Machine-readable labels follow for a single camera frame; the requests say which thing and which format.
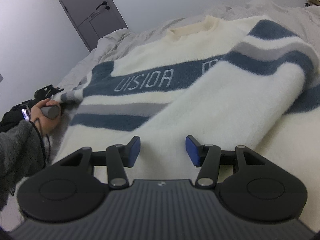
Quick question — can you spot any cream striped fleece sweater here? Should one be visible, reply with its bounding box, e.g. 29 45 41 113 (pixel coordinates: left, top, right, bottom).
44 15 320 227

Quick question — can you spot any grey sleeved left forearm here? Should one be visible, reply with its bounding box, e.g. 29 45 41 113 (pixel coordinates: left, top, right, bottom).
1 120 46 209

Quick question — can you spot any person's left hand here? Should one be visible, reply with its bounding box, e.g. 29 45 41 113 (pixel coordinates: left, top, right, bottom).
30 99 61 136

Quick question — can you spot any grey door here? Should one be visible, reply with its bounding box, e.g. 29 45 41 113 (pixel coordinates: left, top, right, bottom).
59 0 127 50

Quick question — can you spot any grey bed sheet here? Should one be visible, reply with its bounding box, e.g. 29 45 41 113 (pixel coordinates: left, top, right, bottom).
42 0 320 156

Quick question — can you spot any black door handle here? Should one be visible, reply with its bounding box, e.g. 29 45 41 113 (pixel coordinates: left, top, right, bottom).
96 1 110 10

